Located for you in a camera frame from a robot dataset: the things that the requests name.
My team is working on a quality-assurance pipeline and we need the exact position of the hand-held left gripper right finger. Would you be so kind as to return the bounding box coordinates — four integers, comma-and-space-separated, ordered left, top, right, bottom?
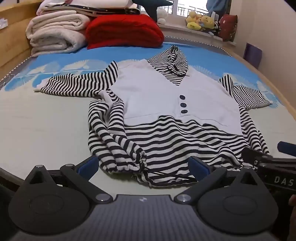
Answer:
174, 156, 271, 204

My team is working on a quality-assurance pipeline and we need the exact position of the folded white blanket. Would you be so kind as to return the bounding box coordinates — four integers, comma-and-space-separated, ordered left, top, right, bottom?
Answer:
25, 10, 90, 57

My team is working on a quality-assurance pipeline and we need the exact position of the teal shark plush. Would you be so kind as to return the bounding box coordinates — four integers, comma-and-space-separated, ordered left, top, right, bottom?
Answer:
133, 0, 174, 19

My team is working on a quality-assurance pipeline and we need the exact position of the yellow duck plush toy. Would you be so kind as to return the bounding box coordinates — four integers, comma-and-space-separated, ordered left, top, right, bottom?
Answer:
186, 10, 203, 30

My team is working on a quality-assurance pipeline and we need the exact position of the folded dark patterned cloth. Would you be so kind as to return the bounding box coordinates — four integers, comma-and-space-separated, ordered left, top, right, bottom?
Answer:
43, 3, 140, 18

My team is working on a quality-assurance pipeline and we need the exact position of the blue curtain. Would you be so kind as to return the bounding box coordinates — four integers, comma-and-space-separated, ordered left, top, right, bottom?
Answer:
206, 0, 229, 15

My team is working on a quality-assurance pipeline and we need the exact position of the folded red blanket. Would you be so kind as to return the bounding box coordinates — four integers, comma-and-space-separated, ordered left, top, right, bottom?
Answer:
85, 14, 164, 49

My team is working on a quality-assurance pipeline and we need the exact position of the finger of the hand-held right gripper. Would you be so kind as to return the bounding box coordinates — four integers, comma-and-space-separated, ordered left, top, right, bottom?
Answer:
277, 141, 296, 154
242, 147, 274, 166

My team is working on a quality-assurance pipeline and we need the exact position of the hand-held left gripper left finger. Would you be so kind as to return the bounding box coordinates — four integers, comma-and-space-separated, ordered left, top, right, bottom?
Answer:
23, 155, 114, 204

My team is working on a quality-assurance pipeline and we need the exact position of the black white striped hooded shirt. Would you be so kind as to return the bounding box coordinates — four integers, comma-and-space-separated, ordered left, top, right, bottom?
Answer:
34, 45, 273, 187

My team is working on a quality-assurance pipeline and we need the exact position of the yellow bear plush toy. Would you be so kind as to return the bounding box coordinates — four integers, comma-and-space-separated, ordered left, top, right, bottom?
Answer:
199, 15, 214, 29

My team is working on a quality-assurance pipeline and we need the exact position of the wooden headboard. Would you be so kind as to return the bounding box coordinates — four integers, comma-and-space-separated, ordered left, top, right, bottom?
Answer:
0, 0, 47, 77

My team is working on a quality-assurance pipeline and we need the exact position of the dark red cushion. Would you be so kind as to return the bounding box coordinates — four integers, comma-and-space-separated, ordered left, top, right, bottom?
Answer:
218, 14, 238, 42

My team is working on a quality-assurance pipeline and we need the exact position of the window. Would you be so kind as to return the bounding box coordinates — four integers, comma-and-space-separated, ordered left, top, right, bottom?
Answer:
172, 0, 210, 16

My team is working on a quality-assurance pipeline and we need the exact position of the purple board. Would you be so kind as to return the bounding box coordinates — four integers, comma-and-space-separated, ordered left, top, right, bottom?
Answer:
243, 43, 263, 69

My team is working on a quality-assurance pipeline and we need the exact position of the folded white quilt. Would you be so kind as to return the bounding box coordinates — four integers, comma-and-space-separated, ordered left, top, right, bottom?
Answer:
37, 0, 139, 16

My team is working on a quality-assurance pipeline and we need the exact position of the black white striped plush toy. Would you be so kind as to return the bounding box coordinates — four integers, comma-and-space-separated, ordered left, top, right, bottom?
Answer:
208, 23, 220, 36

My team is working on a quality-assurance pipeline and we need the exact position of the white windowsill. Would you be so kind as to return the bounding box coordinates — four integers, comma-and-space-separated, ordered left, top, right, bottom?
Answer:
159, 23, 236, 47

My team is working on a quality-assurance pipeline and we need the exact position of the blue cream patterned bed sheet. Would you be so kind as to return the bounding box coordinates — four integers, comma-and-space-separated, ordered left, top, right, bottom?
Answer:
0, 42, 287, 186

